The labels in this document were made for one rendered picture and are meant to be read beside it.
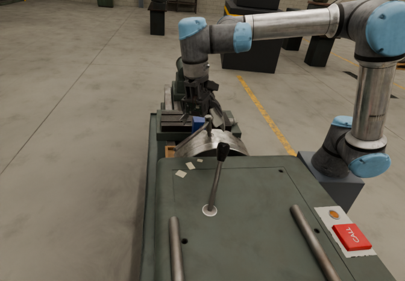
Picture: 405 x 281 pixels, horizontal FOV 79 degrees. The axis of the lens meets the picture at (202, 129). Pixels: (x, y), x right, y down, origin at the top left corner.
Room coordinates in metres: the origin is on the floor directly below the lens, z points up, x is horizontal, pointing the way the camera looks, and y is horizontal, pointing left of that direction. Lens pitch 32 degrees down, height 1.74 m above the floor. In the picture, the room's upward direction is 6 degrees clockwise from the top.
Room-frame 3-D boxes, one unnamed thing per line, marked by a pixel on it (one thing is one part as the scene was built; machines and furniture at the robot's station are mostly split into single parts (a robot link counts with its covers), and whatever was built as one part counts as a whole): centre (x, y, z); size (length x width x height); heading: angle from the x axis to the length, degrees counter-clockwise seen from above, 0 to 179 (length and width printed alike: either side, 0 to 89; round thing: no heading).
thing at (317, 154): (0.84, -0.56, 1.15); 0.15 x 0.15 x 0.10
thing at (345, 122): (0.83, -0.56, 1.27); 0.13 x 0.12 x 0.14; 1
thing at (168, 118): (1.35, 0.05, 0.95); 0.43 x 0.18 x 0.04; 102
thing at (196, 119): (1.10, 0.01, 1.00); 0.08 x 0.06 x 0.23; 102
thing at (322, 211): (0.39, -0.36, 1.23); 0.13 x 0.08 x 0.06; 12
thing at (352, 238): (0.37, -0.37, 1.26); 0.06 x 0.06 x 0.02; 12
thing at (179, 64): (1.94, 0.19, 1.01); 0.30 x 0.20 x 0.29; 12
